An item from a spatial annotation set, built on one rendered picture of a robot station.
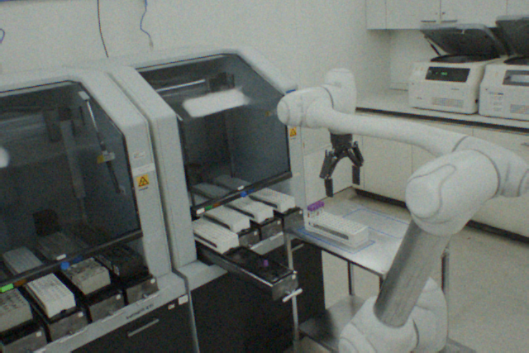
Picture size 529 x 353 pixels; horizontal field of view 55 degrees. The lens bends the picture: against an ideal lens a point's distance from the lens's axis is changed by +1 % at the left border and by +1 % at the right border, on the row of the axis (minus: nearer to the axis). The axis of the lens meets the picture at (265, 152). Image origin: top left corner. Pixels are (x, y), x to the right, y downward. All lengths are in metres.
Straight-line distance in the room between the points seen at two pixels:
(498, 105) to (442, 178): 2.76
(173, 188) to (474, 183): 1.39
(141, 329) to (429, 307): 1.18
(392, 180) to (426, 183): 3.40
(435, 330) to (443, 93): 2.60
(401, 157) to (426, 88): 0.64
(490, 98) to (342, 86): 2.38
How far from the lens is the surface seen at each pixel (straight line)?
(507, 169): 1.31
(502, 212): 4.11
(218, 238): 2.31
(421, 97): 4.20
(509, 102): 3.87
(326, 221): 2.35
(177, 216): 2.30
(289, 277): 2.09
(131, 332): 2.27
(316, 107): 1.53
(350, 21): 4.62
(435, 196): 1.16
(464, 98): 4.00
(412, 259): 1.35
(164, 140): 2.19
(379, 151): 4.55
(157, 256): 2.31
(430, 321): 1.71
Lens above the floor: 1.88
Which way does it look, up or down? 17 degrees down
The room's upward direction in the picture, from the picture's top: 6 degrees counter-clockwise
